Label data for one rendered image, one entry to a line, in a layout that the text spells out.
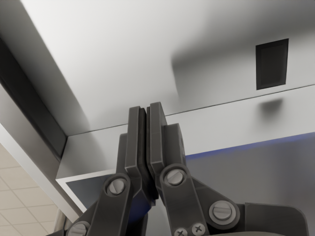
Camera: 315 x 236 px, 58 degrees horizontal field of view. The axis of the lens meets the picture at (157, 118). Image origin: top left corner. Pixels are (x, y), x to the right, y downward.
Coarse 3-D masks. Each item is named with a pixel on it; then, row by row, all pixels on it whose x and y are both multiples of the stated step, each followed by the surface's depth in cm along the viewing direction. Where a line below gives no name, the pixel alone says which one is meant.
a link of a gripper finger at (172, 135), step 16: (160, 112) 14; (160, 128) 13; (176, 128) 14; (160, 144) 12; (176, 144) 13; (160, 160) 11; (176, 160) 12; (160, 192) 12; (208, 192) 11; (208, 208) 10; (224, 208) 10; (208, 224) 10; (224, 224) 10
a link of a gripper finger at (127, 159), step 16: (144, 112) 14; (128, 128) 13; (144, 128) 14; (128, 144) 12; (144, 144) 13; (128, 160) 12; (144, 160) 12; (128, 176) 12; (144, 176) 12; (144, 192) 12; (144, 208) 12; (80, 224) 11; (128, 224) 12
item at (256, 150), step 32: (288, 96) 16; (192, 128) 17; (224, 128) 16; (256, 128) 15; (288, 128) 15; (64, 160) 17; (96, 160) 17; (192, 160) 21; (224, 160) 21; (256, 160) 21; (288, 160) 21; (96, 192) 21; (224, 192) 24; (256, 192) 24; (288, 192) 24; (160, 224) 27
